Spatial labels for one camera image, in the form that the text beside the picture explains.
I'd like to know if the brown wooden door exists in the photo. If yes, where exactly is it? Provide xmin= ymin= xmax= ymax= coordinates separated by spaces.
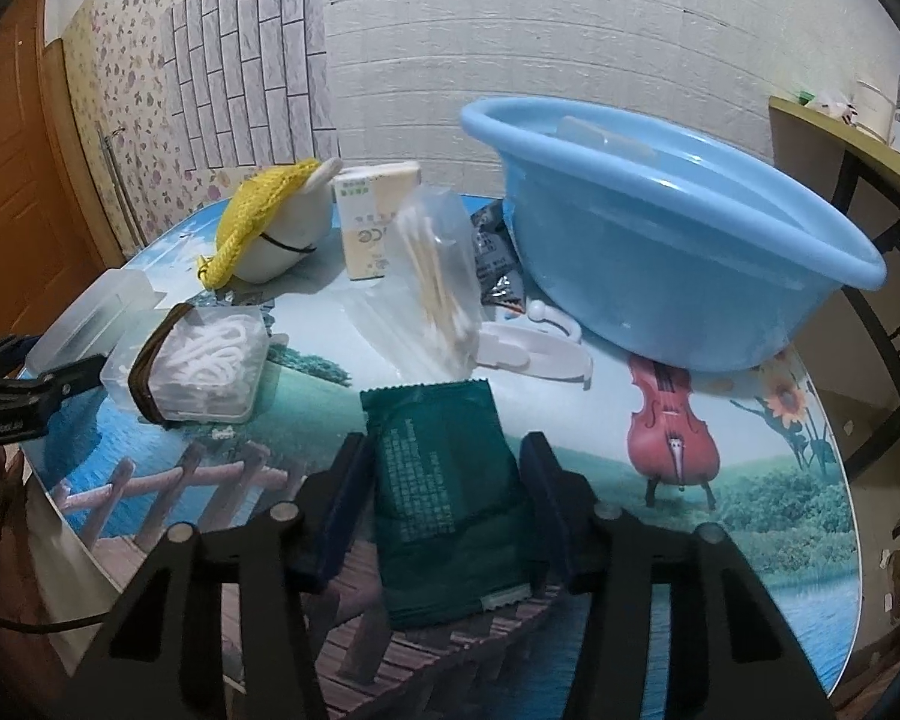
xmin=0 ymin=0 xmax=105 ymax=338

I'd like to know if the frosted clear plastic box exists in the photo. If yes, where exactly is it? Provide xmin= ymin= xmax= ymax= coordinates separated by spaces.
xmin=25 ymin=268 xmax=165 ymax=376

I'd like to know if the light blue plastic basin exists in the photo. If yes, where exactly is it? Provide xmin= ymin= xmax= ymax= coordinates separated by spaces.
xmin=460 ymin=96 xmax=877 ymax=372

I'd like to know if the grey foil sachet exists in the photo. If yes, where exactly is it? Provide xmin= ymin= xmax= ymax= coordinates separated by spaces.
xmin=471 ymin=200 xmax=525 ymax=314

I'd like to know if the dark green snack packet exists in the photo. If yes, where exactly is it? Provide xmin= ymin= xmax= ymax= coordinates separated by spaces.
xmin=361 ymin=380 xmax=546 ymax=631

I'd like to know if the yellow side table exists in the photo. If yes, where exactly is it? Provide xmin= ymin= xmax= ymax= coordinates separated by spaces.
xmin=767 ymin=96 xmax=900 ymax=478

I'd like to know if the white plastic hook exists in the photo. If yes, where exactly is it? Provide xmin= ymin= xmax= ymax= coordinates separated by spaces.
xmin=476 ymin=299 xmax=593 ymax=387

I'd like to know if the yellow mesh bag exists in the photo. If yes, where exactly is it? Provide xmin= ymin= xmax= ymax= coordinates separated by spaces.
xmin=196 ymin=158 xmax=322 ymax=289

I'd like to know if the clear bag of cotton swabs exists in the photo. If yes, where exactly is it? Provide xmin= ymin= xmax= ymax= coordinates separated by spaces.
xmin=341 ymin=185 xmax=482 ymax=383

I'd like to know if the white paper cup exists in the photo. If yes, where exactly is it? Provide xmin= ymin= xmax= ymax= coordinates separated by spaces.
xmin=852 ymin=80 xmax=898 ymax=145

